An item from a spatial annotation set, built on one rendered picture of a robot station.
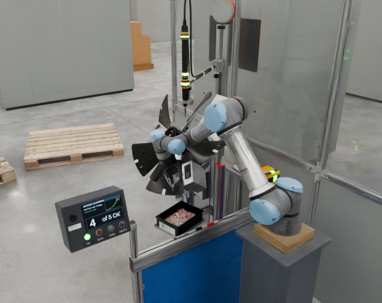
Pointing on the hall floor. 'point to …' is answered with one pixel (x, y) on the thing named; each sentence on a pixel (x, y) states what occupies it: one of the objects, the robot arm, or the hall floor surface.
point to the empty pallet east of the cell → (72, 145)
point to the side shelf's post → (238, 195)
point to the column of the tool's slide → (224, 61)
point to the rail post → (137, 287)
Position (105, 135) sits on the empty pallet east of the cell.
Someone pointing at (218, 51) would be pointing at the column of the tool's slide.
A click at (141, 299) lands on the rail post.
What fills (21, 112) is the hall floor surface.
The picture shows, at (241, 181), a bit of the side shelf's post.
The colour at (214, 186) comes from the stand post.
